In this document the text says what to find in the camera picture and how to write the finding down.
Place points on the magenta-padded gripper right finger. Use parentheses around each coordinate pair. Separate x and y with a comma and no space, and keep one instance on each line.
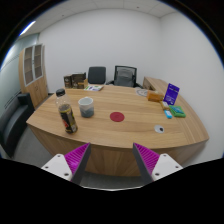
(146,158)

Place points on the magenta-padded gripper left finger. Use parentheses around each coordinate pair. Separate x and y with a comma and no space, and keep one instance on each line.
(77,158)

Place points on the clear bottle with black cap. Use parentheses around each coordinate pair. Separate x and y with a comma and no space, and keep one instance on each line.
(68,120)

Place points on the small light blue box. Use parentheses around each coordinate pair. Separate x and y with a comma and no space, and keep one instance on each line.
(168,114)

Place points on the grey and white cup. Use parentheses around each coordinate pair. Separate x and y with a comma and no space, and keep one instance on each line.
(86,108)

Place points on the flat round red coaster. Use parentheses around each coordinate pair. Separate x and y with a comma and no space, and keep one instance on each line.
(117,117)

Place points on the small tan box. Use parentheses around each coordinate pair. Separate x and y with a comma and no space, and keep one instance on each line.
(164,105)

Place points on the green box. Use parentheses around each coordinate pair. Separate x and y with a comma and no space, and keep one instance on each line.
(177,111)

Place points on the orange wooden box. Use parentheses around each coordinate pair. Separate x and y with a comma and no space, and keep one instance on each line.
(155,96)

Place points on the purple sign stand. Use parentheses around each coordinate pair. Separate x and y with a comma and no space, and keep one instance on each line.
(171,94)

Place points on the green and white booklet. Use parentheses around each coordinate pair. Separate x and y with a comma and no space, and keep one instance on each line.
(93,88)

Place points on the black sofa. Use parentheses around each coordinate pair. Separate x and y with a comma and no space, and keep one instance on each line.
(13,123)

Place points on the brown cardboard box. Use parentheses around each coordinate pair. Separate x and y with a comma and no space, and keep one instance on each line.
(84,85)

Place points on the wooden side desk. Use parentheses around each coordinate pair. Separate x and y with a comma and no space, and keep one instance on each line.
(156,83)

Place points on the small dark brown box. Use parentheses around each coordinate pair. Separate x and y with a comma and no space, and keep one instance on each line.
(67,81)

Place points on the large dark brown box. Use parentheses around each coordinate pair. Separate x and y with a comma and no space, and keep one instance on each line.
(78,78)

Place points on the black mesh office chair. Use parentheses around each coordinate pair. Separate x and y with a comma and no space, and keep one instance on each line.
(124,77)

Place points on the dark grey office chair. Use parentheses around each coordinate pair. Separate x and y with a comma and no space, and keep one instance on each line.
(97,75)

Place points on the wooden cabinet with glass doors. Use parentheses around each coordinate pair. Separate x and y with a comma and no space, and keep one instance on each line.
(36,83)

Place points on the long ceiling light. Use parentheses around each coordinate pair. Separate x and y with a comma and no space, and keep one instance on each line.
(27,28)

